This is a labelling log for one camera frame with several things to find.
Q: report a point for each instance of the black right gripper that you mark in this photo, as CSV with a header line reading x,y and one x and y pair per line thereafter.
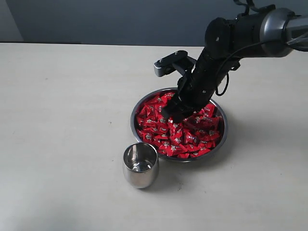
x,y
196,87

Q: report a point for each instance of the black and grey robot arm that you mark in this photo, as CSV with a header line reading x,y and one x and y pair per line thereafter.
x,y
269,32

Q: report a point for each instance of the steel bowl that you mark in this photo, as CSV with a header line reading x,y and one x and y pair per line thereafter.
x,y
222,127

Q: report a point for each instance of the silver metal cup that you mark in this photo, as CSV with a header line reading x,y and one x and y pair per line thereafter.
x,y
140,165

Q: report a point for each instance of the red wrapped candy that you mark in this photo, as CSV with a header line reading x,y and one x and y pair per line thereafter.
x,y
212,135
173,150
147,137
208,110

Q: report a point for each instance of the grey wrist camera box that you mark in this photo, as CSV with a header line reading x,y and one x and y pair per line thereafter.
x,y
178,61

